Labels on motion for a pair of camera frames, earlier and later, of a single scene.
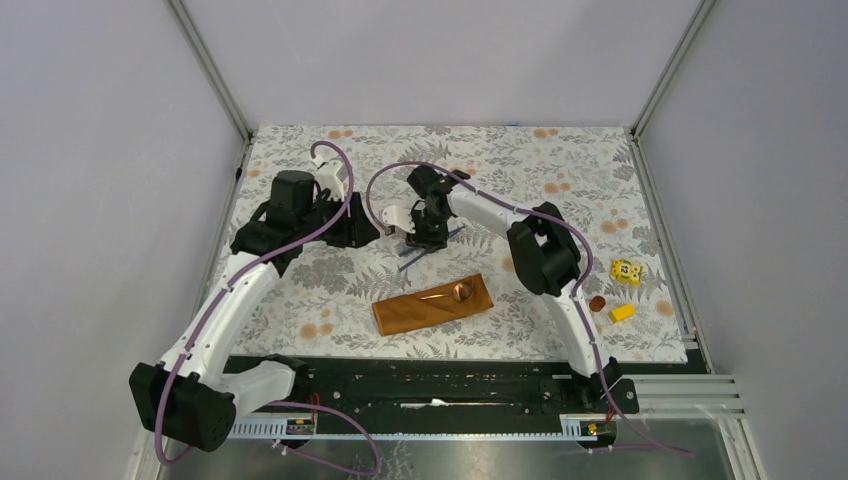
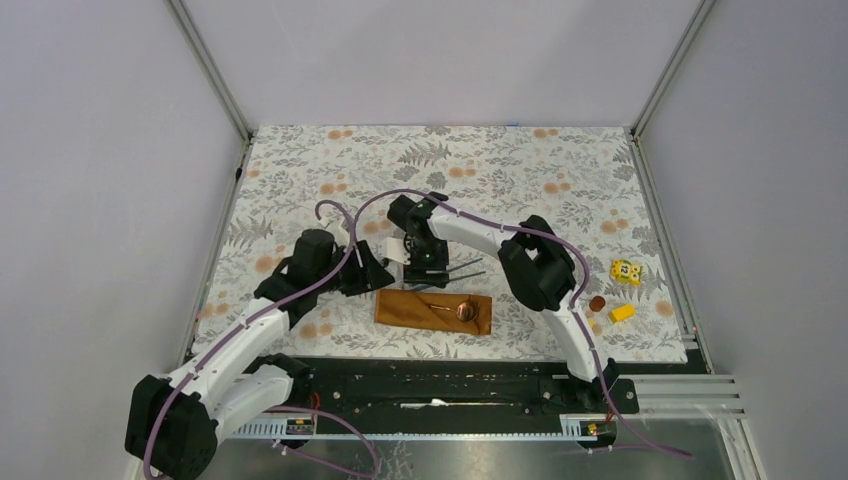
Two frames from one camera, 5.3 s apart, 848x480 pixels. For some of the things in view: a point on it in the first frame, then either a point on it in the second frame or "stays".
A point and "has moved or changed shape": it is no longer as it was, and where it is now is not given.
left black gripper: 356,229 -> 370,275
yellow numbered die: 627,271 stays
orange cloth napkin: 438,304 has moved or changed shape
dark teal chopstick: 413,260 has moved or changed shape
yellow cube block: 622,312 stays
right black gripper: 429,242 -> 416,272
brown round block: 597,303 stays
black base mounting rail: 444,388 stays
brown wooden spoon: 462,292 -> 466,311
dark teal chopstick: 420,248 has moved or changed shape
